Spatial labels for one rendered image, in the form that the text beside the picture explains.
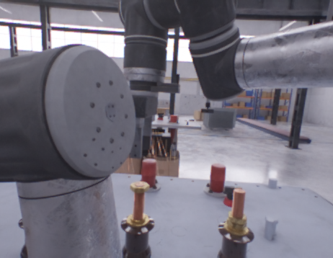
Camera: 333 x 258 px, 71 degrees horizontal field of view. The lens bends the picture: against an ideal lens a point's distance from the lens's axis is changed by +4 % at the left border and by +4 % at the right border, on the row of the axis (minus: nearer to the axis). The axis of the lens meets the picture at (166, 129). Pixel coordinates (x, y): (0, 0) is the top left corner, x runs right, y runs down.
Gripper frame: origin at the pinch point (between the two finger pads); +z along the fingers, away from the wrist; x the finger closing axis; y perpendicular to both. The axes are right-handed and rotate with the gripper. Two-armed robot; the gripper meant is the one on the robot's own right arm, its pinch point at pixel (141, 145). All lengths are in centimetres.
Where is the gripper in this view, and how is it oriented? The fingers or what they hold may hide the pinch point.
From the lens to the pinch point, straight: 60.3
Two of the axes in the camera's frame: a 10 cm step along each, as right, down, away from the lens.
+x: -1.7, 1.4, -9.8
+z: -0.6, 9.9, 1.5
